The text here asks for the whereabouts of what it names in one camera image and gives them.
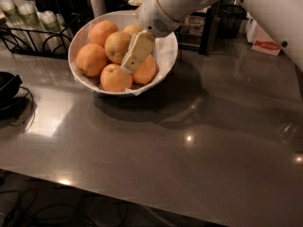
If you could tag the black condiment shelf rack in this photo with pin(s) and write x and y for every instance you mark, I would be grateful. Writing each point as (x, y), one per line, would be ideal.
(194, 20)

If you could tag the white cylinder container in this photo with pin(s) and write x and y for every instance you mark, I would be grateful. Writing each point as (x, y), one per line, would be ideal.
(96, 0)

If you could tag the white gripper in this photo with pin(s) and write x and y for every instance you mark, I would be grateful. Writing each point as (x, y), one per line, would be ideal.
(153, 15)

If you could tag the red and white card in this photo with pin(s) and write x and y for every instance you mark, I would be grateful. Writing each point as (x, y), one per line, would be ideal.
(265, 44)

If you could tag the white bowl with paper liner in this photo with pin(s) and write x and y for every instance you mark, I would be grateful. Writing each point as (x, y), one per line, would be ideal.
(165, 54)

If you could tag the black wire cup rack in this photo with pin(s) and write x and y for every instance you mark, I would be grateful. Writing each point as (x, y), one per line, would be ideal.
(41, 42)

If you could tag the black device with cable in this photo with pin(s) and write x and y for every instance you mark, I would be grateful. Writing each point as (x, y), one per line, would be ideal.
(16, 101)

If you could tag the back right yellowish orange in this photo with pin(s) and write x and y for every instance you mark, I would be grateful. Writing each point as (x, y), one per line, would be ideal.
(133, 29)

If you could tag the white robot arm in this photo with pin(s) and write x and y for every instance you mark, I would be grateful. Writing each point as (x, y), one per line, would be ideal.
(281, 19)

